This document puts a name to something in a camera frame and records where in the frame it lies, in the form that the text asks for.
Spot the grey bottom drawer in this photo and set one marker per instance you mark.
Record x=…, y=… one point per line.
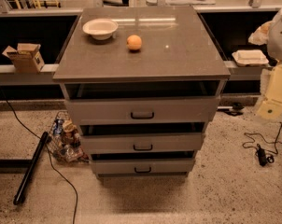
x=142, y=167

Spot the grey drawer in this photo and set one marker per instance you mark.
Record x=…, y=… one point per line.
x=142, y=167
x=134, y=111
x=142, y=143

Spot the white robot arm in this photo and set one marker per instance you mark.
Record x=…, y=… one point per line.
x=271, y=104

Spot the grey drawer cabinet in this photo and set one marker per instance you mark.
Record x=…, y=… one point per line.
x=177, y=60

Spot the grey top drawer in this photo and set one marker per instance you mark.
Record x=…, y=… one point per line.
x=134, y=111

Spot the grey middle drawer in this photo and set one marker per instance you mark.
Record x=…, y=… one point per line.
x=142, y=143

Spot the orange fruit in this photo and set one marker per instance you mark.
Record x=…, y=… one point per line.
x=134, y=42

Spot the white bowl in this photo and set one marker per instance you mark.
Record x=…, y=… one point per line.
x=100, y=29

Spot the black tube on floor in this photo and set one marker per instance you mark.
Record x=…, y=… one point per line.
x=20, y=195

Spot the white foam food container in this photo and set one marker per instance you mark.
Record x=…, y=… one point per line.
x=254, y=57

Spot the brown cardboard box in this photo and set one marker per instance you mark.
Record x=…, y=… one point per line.
x=26, y=57

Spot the crumpled paper bag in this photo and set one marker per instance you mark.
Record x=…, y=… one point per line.
x=261, y=35

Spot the wire basket with items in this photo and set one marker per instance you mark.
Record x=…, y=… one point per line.
x=64, y=140

